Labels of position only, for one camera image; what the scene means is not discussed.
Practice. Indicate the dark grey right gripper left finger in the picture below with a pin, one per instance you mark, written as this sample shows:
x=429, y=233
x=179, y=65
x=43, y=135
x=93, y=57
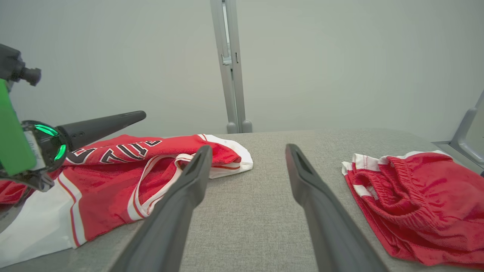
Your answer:
x=166, y=238

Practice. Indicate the grey angled metal frame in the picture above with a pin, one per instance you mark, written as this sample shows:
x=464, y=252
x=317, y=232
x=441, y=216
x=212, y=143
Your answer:
x=463, y=132

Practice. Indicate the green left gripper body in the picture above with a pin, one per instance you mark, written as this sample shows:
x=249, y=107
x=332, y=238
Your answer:
x=13, y=147

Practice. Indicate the red white Bulls jersey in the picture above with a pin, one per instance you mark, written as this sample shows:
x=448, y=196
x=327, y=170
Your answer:
x=102, y=189

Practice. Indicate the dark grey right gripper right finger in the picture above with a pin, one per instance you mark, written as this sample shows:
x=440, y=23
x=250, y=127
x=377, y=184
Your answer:
x=336, y=241

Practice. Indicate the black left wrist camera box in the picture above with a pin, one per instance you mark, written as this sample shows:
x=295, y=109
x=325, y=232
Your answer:
x=9, y=64

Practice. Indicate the red shorts with white trim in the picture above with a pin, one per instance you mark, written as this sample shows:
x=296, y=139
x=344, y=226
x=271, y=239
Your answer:
x=427, y=204

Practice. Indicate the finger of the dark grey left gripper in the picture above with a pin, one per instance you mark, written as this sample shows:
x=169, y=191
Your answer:
x=102, y=126

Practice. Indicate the grey partition frame post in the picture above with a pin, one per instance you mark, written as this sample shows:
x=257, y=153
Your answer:
x=231, y=94

